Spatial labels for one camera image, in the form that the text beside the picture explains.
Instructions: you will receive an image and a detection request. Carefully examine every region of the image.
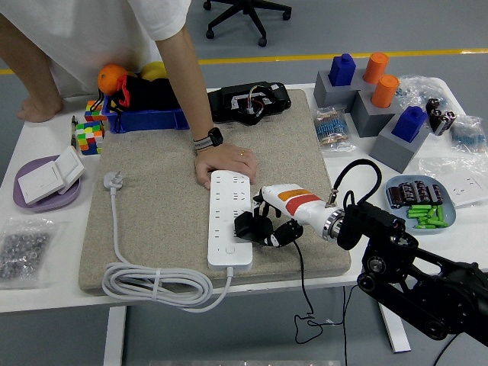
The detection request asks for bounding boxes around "person's right hand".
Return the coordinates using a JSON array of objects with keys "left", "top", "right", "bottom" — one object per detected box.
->
[{"left": 15, "top": 95, "right": 64, "bottom": 124}]

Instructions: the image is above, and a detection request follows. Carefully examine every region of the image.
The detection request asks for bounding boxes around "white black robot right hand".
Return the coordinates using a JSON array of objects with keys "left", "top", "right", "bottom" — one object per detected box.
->
[{"left": 250, "top": 183, "right": 336, "bottom": 249}]

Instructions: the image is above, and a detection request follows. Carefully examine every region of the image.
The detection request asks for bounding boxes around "person's left hand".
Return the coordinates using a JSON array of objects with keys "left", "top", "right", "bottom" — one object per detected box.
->
[{"left": 193, "top": 143, "right": 257, "bottom": 191}]

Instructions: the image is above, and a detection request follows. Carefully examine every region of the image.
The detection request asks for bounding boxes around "white power strip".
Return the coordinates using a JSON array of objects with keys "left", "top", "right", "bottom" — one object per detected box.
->
[{"left": 207, "top": 169, "right": 255, "bottom": 271}]

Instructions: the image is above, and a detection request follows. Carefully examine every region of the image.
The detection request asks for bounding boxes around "black plug adapter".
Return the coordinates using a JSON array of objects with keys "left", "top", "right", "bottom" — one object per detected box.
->
[{"left": 233, "top": 211, "right": 274, "bottom": 245}]

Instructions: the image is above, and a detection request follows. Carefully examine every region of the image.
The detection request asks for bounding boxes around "thin black plug cord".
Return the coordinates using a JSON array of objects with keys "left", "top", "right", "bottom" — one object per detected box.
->
[{"left": 291, "top": 242, "right": 346, "bottom": 346}]

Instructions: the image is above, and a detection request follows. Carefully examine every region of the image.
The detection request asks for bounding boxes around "black wristwatch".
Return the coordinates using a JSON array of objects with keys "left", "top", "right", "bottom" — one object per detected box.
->
[{"left": 192, "top": 127, "right": 225, "bottom": 156}]

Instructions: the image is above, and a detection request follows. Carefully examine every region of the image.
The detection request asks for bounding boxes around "small colourful puzzle cube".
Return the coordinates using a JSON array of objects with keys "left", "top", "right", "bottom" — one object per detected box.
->
[{"left": 84, "top": 99, "right": 108, "bottom": 123}]

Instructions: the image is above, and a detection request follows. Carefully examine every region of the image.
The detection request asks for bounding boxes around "large colourful puzzle cube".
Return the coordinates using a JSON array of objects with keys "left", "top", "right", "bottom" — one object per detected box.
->
[{"left": 75, "top": 120, "right": 106, "bottom": 156}]

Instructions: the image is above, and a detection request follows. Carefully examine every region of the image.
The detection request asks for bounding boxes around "grey-brown mat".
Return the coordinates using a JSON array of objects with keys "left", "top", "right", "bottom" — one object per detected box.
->
[{"left": 78, "top": 88, "right": 352, "bottom": 297}]

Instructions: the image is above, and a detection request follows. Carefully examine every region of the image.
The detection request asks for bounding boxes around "orange fruit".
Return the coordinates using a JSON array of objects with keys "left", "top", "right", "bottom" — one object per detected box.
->
[{"left": 97, "top": 63, "right": 129, "bottom": 96}]

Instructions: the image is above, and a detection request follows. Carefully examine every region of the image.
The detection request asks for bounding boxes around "bag of blue resistors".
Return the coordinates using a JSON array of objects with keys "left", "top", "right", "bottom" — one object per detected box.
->
[
  {"left": 312, "top": 105, "right": 358, "bottom": 154},
  {"left": 448, "top": 114, "right": 488, "bottom": 154}
]

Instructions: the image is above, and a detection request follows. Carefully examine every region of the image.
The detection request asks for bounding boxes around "blue plastic bin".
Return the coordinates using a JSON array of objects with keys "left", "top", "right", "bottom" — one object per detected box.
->
[{"left": 101, "top": 72, "right": 191, "bottom": 134}]

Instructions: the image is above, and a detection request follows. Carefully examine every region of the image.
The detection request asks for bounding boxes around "purple plate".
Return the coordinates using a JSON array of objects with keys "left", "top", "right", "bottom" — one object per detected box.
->
[{"left": 12, "top": 155, "right": 82, "bottom": 214}]

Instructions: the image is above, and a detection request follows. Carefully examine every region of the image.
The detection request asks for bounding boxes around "person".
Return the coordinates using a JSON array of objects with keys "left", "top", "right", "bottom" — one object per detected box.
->
[{"left": 0, "top": 0, "right": 194, "bottom": 101}]

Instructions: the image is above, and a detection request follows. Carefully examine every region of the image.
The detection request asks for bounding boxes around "grey cube block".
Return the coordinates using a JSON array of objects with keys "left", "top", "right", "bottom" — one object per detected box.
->
[
  {"left": 349, "top": 67, "right": 384, "bottom": 96},
  {"left": 368, "top": 113, "right": 432, "bottom": 173},
  {"left": 349, "top": 90, "right": 404, "bottom": 139},
  {"left": 313, "top": 69, "right": 359, "bottom": 114}
]

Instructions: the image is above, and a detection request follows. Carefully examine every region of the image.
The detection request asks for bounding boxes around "yellow lemon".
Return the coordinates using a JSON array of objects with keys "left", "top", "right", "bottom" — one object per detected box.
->
[{"left": 140, "top": 60, "right": 169, "bottom": 81}]

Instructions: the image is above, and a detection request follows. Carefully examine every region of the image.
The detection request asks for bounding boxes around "green cylinder pile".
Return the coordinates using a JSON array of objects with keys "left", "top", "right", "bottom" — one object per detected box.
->
[{"left": 406, "top": 204, "right": 446, "bottom": 230}]

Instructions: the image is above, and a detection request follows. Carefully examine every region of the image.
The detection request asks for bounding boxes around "blue square peg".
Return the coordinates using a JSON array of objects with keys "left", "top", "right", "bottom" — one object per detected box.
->
[
  {"left": 328, "top": 53, "right": 357, "bottom": 87},
  {"left": 391, "top": 105, "right": 429, "bottom": 144}
]

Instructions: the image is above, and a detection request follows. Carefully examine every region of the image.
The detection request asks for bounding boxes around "clear plastic bag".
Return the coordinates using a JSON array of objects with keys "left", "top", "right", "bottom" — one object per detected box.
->
[{"left": 418, "top": 156, "right": 488, "bottom": 209}]

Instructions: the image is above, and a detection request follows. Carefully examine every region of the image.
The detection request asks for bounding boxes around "clear bag of metal nuts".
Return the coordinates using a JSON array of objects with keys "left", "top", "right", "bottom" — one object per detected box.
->
[{"left": 0, "top": 217, "right": 66, "bottom": 291}]

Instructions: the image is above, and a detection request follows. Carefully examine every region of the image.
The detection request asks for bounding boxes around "orange cylinder peg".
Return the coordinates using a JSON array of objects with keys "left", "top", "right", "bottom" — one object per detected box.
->
[
  {"left": 371, "top": 74, "right": 400, "bottom": 109},
  {"left": 362, "top": 52, "right": 390, "bottom": 85}
]

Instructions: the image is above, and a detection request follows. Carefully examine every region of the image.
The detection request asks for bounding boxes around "light blue plate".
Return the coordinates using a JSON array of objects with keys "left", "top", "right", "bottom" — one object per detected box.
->
[{"left": 384, "top": 174, "right": 458, "bottom": 234}]

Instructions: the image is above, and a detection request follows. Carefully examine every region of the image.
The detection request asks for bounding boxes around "black office chair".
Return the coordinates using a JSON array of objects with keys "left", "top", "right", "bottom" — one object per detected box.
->
[{"left": 201, "top": 0, "right": 293, "bottom": 48}]

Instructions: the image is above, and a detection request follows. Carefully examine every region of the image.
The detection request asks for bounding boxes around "white table leg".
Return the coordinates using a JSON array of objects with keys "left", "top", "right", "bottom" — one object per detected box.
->
[
  {"left": 102, "top": 306, "right": 127, "bottom": 366},
  {"left": 377, "top": 300, "right": 412, "bottom": 354}
]

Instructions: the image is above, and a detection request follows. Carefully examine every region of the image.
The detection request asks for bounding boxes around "white socket panel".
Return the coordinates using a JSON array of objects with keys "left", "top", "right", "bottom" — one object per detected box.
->
[{"left": 444, "top": 175, "right": 488, "bottom": 207}]

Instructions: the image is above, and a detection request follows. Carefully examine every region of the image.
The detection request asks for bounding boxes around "clear bag of small parts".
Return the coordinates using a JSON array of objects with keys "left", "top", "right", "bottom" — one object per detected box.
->
[{"left": 394, "top": 74, "right": 457, "bottom": 114}]

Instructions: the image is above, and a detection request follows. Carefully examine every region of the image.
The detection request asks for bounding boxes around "black electronic device with wires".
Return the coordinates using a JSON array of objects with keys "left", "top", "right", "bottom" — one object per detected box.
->
[{"left": 207, "top": 81, "right": 293, "bottom": 126}]

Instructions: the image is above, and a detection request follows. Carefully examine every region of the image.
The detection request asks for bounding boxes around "white wall switch panel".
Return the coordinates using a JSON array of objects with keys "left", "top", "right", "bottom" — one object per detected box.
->
[
  {"left": 53, "top": 146, "right": 85, "bottom": 196},
  {"left": 17, "top": 161, "right": 66, "bottom": 207}
]

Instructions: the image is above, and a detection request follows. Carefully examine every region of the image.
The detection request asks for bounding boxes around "white power cord with plug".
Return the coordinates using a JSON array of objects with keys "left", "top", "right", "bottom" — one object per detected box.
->
[{"left": 101, "top": 170, "right": 234, "bottom": 313}]

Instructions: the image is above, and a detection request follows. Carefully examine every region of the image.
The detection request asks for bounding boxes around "black drawstring bag red trim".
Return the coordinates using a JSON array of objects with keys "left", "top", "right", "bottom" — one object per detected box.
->
[{"left": 97, "top": 74, "right": 180, "bottom": 133}]

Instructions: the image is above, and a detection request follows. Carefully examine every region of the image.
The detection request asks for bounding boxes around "black hanging cable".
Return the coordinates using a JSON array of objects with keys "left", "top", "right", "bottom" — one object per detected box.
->
[{"left": 342, "top": 285, "right": 348, "bottom": 366}]

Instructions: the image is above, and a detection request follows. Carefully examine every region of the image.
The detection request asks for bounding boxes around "black floor cable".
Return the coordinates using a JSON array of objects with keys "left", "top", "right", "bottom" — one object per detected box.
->
[{"left": 433, "top": 335, "right": 459, "bottom": 366}]

